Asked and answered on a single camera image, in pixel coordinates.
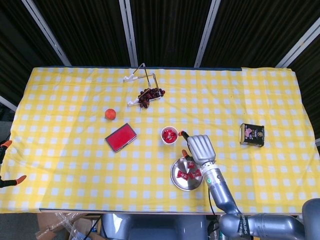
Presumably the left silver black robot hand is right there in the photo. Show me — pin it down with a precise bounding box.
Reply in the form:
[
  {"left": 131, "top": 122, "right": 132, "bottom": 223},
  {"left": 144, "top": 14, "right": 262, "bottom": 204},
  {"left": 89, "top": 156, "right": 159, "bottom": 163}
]
[{"left": 0, "top": 140, "right": 28, "bottom": 188}]

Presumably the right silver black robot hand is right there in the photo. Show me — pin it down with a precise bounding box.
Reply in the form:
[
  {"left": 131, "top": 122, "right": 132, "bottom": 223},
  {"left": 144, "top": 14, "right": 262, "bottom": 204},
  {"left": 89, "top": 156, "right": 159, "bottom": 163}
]
[{"left": 177, "top": 129, "right": 217, "bottom": 166}]

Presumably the round stainless steel plate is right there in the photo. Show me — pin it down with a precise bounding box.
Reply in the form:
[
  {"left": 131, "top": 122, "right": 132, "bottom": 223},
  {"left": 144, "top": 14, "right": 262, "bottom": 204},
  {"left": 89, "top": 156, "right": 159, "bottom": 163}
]
[{"left": 170, "top": 157, "right": 205, "bottom": 192}]

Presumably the white paper cup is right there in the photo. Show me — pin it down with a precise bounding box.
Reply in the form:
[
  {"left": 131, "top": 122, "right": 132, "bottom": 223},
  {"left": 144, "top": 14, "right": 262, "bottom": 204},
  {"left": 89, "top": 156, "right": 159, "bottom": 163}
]
[{"left": 160, "top": 125, "right": 180, "bottom": 145}]

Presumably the black gold tin can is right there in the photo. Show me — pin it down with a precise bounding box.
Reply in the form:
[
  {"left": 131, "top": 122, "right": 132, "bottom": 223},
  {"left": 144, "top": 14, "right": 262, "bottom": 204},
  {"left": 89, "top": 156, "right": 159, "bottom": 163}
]
[{"left": 239, "top": 122, "right": 266, "bottom": 148}]

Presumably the yellow white checkered tablecloth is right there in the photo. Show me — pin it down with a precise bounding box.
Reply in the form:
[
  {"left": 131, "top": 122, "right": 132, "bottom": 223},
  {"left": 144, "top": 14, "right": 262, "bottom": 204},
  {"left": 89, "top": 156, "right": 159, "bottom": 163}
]
[{"left": 0, "top": 66, "right": 320, "bottom": 215}]

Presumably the dark red grape bunch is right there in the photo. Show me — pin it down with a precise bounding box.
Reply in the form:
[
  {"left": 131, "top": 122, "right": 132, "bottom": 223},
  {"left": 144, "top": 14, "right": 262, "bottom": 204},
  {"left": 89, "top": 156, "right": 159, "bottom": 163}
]
[{"left": 138, "top": 87, "right": 167, "bottom": 109}]

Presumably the brown cardboard box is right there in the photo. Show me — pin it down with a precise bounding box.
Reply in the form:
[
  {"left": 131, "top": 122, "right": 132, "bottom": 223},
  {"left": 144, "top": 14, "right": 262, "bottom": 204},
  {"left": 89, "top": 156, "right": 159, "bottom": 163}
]
[{"left": 34, "top": 212, "right": 102, "bottom": 240}]

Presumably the red stamp pad case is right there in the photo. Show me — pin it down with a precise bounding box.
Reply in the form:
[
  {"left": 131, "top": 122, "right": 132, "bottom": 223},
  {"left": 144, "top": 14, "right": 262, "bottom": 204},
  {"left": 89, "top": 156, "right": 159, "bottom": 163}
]
[{"left": 104, "top": 122, "right": 138, "bottom": 153}]

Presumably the grey robot torso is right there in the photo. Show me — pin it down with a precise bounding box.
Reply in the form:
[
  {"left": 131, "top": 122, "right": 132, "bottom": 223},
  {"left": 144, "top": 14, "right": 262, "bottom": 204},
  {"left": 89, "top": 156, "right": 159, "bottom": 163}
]
[{"left": 99, "top": 213, "right": 208, "bottom": 240}]

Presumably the clear plastic wrap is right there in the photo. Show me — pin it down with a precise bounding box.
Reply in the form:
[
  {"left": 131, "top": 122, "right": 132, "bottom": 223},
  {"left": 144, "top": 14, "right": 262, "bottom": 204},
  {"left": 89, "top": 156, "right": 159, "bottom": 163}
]
[{"left": 51, "top": 211, "right": 87, "bottom": 240}]

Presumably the orange red ball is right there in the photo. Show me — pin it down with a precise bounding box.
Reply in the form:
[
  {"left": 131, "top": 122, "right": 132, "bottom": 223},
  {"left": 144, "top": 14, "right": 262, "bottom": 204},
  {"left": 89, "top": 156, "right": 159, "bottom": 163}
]
[{"left": 104, "top": 108, "right": 117, "bottom": 121}]

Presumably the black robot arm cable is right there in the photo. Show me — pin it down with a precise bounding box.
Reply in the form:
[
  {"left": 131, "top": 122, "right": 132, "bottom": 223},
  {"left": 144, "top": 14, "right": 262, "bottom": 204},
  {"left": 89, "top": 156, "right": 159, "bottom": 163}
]
[{"left": 206, "top": 189, "right": 217, "bottom": 216}]

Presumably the folding metal wire stand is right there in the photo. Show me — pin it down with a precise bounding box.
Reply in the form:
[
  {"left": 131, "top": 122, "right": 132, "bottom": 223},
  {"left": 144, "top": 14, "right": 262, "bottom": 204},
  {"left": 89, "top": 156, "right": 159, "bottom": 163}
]
[{"left": 122, "top": 62, "right": 161, "bottom": 108}]

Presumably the thin black floor cable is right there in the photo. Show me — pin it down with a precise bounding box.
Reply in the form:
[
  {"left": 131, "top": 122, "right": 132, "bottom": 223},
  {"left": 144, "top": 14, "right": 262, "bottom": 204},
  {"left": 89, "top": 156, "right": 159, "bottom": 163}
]
[{"left": 84, "top": 216, "right": 102, "bottom": 238}]

